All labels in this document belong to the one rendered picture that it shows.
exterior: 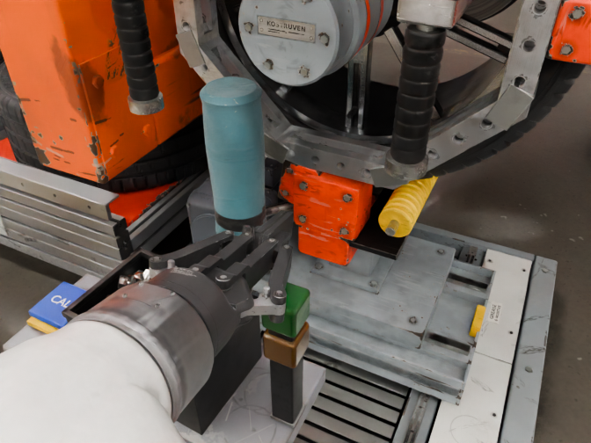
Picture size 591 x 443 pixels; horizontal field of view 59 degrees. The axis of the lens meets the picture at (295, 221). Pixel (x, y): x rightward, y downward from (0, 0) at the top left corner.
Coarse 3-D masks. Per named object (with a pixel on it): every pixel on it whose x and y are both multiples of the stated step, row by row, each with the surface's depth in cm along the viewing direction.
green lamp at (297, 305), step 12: (288, 288) 54; (300, 288) 54; (288, 300) 52; (300, 300) 52; (288, 312) 51; (300, 312) 52; (264, 324) 54; (276, 324) 53; (288, 324) 52; (300, 324) 53; (288, 336) 53
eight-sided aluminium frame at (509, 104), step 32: (192, 0) 79; (544, 0) 59; (192, 32) 82; (544, 32) 61; (192, 64) 85; (224, 64) 88; (512, 64) 64; (512, 96) 66; (288, 128) 90; (448, 128) 73; (480, 128) 70; (288, 160) 88; (320, 160) 85; (352, 160) 82; (384, 160) 81
